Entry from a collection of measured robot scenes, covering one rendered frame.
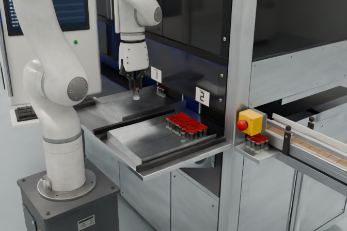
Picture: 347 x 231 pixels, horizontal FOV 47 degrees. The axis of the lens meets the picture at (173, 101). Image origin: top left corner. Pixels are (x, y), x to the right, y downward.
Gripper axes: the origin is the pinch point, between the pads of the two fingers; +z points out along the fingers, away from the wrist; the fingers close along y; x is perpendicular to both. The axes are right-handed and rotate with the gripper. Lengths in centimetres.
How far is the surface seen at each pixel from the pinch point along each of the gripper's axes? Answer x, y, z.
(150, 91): -46, -40, 19
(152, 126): -13.8, -16.3, 23.5
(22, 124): -68, 20, 28
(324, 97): 11, -109, 25
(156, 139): -2.8, -10.3, 25.0
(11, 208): -128, 15, 102
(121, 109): -37.1, -16.2, 21.1
